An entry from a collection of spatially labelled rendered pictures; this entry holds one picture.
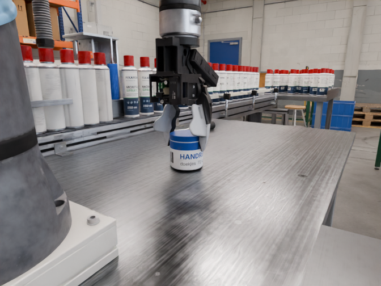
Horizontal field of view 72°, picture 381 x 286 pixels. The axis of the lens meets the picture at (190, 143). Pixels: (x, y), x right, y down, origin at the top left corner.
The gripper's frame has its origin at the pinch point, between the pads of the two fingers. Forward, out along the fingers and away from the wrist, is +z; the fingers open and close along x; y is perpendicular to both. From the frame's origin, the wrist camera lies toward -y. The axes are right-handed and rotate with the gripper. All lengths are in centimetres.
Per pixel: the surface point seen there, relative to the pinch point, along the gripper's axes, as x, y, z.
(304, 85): -7, -190, -8
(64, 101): -33.5, 4.6, -7.4
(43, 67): -36.3, 7.2, -15.4
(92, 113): -34.5, -4.5, -3.3
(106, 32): -439, -376, -109
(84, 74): -35.2, -3.4, -14.0
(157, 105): -34.9, -34.5, -3.1
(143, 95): -35.0, -27.0, -7.1
